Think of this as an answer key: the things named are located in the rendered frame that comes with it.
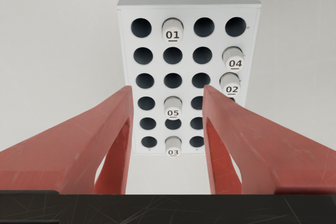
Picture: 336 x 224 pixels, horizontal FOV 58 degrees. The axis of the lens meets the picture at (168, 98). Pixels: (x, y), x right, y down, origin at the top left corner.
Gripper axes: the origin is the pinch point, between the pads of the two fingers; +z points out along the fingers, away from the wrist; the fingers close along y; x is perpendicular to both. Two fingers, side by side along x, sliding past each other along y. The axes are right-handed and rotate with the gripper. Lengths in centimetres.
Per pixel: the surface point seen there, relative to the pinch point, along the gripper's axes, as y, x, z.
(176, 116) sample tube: -0.6, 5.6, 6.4
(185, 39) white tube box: -1.1, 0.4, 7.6
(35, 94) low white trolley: 11.3, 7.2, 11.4
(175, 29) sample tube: -0.4, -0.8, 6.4
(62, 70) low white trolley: 8.5, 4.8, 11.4
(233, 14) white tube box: -3.8, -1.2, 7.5
